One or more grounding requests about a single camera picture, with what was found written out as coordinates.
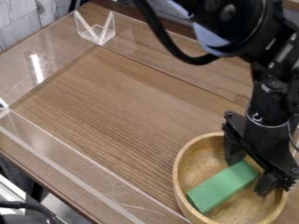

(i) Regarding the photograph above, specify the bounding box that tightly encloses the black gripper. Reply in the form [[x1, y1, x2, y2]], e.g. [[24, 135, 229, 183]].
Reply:
[[221, 111, 299, 197]]

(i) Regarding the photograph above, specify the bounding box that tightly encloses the green rectangular block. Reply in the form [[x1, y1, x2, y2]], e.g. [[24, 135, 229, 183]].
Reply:
[[185, 160, 257, 214]]

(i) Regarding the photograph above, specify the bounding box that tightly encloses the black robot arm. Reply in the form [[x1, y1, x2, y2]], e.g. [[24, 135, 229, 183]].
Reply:
[[132, 0, 299, 197]]

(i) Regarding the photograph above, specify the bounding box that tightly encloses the brown wooden bowl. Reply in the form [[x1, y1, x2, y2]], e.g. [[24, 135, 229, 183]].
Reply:
[[172, 132, 287, 224]]

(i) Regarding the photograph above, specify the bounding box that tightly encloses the clear acrylic enclosure wall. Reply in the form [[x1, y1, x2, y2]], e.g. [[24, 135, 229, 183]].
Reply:
[[0, 16, 252, 224]]

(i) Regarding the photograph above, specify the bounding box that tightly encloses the black cable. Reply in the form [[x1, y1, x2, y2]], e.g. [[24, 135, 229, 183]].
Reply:
[[0, 200, 60, 224]]

